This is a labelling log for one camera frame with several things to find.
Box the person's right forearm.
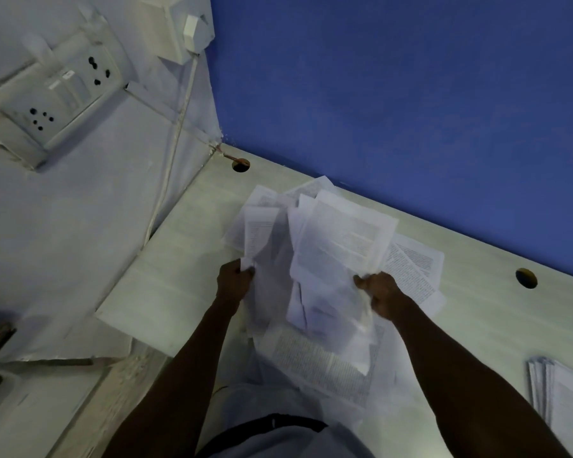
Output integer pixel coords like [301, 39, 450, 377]
[386, 300, 573, 458]

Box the white cable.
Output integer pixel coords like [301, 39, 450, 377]
[143, 52, 201, 244]

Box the white shirt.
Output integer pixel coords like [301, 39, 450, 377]
[195, 384, 378, 458]

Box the white wall socket panel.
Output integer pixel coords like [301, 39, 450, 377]
[0, 28, 130, 170]

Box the neat stack of printed sheets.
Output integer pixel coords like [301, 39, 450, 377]
[527, 356, 573, 458]

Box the person's right hand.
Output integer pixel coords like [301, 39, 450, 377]
[353, 271, 407, 323]

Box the person's left hand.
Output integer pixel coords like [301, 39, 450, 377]
[215, 260, 257, 310]

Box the black strap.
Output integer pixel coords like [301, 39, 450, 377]
[198, 413, 329, 456]

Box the person's left forearm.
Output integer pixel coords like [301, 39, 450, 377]
[100, 300, 244, 458]

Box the printed paper bundle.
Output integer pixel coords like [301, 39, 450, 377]
[222, 175, 400, 373]

